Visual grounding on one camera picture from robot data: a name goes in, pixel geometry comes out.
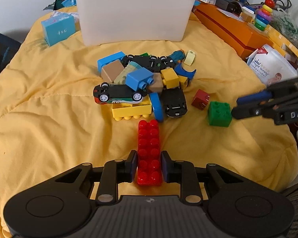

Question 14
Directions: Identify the green duplo brick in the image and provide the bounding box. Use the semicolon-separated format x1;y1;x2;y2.
208;101;232;127

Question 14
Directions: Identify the long red duplo brick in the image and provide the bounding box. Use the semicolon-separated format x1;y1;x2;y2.
137;119;163;186

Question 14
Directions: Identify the small red cube block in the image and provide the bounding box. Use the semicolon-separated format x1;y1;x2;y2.
192;89;210;111

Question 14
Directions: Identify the yellow duplo brick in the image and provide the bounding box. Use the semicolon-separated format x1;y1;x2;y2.
112;96;152;121

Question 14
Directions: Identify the black white toy car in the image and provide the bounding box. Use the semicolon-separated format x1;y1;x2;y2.
93;82;148;102

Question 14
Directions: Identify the wooden cube block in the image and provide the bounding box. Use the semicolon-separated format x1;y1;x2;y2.
101;60;124;83

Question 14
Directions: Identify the red green white race car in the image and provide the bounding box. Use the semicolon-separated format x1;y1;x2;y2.
94;97;144;105

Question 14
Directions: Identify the white baby wipes pack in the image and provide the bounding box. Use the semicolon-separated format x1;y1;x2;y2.
247;44;298;86

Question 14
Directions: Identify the black toy sports car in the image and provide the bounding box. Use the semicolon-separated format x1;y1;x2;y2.
161;87;188;118

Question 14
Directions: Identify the orange cardboard box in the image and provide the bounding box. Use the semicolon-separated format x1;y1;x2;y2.
194;3;273;60

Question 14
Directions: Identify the pale green toy block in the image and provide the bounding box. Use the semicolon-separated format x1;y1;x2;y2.
184;50;196;66

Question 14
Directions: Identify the blue arch block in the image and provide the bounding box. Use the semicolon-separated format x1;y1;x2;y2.
174;63;196;81

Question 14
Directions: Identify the teal toy figure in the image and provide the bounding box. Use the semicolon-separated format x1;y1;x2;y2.
170;49;186;62

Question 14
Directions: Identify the yellow quilted cloth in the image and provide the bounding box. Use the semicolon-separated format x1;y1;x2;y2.
0;16;298;237

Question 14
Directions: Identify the blue duplo brick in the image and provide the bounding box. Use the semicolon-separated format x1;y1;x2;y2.
125;68;154;91

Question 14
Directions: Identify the light blue flat brick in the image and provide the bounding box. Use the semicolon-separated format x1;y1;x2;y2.
97;52;125;73

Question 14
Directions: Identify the light blue small box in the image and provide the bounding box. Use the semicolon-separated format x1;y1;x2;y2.
41;13;76;46

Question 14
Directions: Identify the white plastic storage bin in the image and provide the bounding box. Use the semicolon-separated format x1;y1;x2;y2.
76;0;195;46

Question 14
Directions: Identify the rainbow stacking ring toy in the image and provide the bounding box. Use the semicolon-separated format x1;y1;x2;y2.
253;0;275;32

